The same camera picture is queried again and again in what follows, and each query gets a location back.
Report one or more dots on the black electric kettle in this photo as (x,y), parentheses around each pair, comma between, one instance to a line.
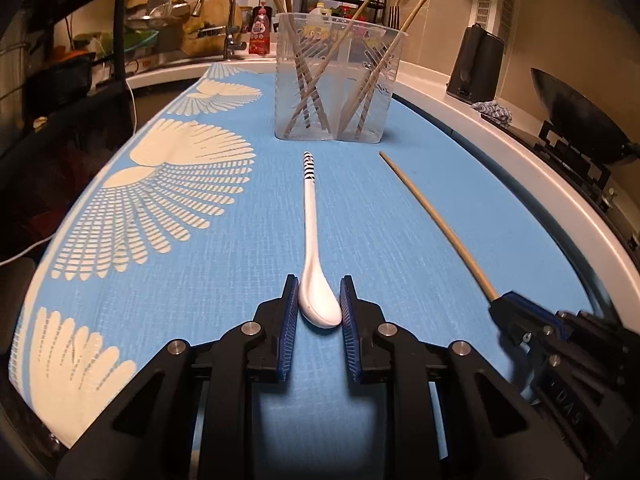
(477,67)

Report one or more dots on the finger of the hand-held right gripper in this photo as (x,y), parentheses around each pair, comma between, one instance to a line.
(530,306)
(520,327)

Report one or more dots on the grey knitted dish cloth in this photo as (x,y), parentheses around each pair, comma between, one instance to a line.
(492,113)

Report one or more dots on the black metal shelf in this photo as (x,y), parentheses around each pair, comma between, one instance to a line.
(120,25)

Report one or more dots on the white plastic jug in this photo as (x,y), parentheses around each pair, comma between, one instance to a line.
(319,12)

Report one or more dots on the metal kitchen faucet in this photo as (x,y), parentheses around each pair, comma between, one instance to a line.
(227,15)

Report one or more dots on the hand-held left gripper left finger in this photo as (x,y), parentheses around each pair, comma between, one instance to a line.
(288,340)

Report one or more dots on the black wok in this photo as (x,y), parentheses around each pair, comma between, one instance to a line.
(575,115)

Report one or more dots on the green plastic basin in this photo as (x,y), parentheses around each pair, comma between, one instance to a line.
(137,41)

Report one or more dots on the blue cloth with white print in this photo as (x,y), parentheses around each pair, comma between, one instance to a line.
(200,235)

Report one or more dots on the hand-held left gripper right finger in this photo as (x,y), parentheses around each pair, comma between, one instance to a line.
(351,340)

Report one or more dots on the white wall vent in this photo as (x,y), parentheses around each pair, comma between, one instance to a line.
(485,2)
(508,10)

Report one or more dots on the white ceramic spoon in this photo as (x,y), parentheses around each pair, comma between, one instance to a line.
(316,260)

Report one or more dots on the clear plastic utensil container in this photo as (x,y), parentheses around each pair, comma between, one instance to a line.
(340,85)

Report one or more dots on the black cooking pot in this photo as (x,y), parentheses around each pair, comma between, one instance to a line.
(65,74)

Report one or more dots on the brown printed bag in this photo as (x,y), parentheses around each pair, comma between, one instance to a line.
(210,27)

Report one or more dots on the black gas stove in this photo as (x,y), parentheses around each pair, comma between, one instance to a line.
(590,175)

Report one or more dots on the red soap pouch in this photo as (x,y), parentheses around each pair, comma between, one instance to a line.
(260,32)

